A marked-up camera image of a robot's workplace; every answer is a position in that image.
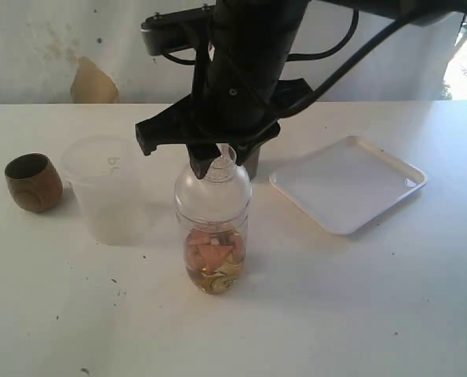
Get white square plastic tray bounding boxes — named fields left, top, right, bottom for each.
left=269, top=135, right=428, bottom=236

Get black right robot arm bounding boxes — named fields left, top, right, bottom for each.
left=135, top=1, right=467, bottom=179

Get brown wooden cup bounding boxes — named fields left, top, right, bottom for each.
left=4, top=153, right=63, bottom=213

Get brown wooden cubes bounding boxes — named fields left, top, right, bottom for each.
left=184, top=229, right=245, bottom=273

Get clear dome lid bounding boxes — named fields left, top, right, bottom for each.
left=174, top=144, right=252, bottom=232

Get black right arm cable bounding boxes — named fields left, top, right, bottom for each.
left=272, top=7, right=410, bottom=119

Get translucent white plastic cup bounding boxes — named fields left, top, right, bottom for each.
left=61, top=135, right=146, bottom=245

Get stainless steel cup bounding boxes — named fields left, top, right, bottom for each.
left=242, top=147, right=261, bottom=181

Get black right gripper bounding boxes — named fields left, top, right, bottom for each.
left=134, top=76, right=315, bottom=181

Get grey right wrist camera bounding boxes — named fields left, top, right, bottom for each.
left=140, top=5, right=215, bottom=57

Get clear plastic cup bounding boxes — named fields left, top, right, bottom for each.
left=175, top=203, right=250, bottom=295

